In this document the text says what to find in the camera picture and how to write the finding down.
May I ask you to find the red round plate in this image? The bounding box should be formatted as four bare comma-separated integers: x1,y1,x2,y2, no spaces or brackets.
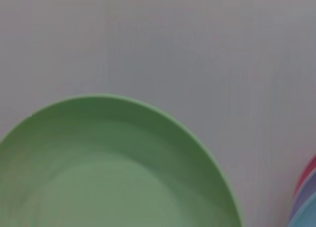
292,153,316,198

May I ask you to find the purple round plate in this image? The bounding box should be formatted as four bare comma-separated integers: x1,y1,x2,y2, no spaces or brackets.
289,167,316,221

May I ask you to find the blue round plate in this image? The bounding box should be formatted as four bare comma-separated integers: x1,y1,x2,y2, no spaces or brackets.
287,192,316,227

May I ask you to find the green round plate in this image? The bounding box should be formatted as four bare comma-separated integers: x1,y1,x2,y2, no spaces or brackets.
0,94,244,227

